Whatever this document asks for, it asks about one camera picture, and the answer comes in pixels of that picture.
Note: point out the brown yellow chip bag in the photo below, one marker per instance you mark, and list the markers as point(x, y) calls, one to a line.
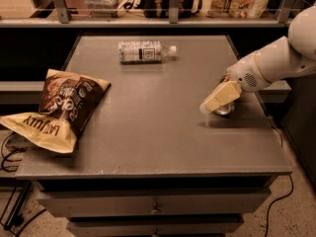
point(67, 102)

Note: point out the colourful snack bag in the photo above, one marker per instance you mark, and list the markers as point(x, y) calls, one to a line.
point(239, 9)

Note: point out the black backpack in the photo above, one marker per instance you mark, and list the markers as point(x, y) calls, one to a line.
point(160, 8)

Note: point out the grey metal shelf rail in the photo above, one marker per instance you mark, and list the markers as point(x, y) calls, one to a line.
point(75, 14)

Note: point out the orange soda can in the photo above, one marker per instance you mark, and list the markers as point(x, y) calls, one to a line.
point(226, 109)

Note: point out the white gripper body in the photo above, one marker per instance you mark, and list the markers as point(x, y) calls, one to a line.
point(244, 73)

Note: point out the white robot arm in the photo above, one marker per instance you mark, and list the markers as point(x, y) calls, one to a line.
point(287, 57)

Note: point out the grey drawer cabinet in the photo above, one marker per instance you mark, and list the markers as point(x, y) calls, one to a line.
point(149, 163)

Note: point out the clear plastic water bottle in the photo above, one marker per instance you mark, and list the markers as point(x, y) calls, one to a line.
point(144, 51)

